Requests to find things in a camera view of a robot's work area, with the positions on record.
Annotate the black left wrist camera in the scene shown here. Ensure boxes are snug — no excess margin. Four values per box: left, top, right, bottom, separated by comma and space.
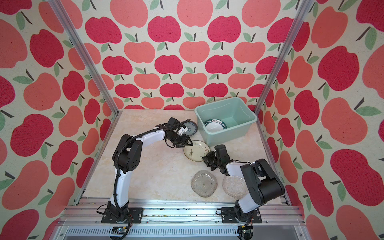
215, 145, 230, 161

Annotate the aluminium frame post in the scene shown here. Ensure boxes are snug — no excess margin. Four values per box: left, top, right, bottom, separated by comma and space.
255, 0, 315, 113
48, 0, 120, 116

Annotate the grey glass plate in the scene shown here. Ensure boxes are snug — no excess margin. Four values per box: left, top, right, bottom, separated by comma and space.
191, 170, 218, 198

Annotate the small blue patterned plate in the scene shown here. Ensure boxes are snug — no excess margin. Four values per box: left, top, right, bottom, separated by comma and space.
184, 121, 198, 136

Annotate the left aluminium frame post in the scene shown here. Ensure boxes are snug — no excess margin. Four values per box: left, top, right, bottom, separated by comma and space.
48, 0, 120, 116

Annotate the black rimmed white plate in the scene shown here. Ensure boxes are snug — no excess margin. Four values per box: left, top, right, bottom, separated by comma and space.
204, 119, 227, 133

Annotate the clear glass plate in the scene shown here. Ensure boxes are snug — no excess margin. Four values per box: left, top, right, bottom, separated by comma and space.
222, 176, 248, 199

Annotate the right aluminium frame post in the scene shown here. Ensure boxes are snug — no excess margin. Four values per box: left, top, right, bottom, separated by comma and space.
255, 0, 315, 113

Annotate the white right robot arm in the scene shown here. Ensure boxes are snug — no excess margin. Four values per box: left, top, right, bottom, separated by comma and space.
202, 151, 285, 215

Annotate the black corrugated cable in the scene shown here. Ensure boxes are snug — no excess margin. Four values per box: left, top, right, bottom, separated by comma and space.
112, 118, 191, 232

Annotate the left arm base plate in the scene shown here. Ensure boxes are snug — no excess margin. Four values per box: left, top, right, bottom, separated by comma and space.
101, 208, 144, 224

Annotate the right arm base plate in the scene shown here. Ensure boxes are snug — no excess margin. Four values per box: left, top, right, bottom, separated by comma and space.
216, 207, 262, 224

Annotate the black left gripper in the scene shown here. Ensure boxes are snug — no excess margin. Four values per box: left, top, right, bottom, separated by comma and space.
167, 132, 194, 148

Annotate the green circuit board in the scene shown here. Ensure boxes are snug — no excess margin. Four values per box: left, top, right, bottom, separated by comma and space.
111, 227, 130, 235

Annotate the mint green plastic bin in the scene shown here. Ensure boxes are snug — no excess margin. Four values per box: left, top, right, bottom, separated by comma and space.
195, 97, 258, 147

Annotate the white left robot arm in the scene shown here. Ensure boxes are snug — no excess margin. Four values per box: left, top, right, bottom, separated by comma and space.
111, 118, 193, 209

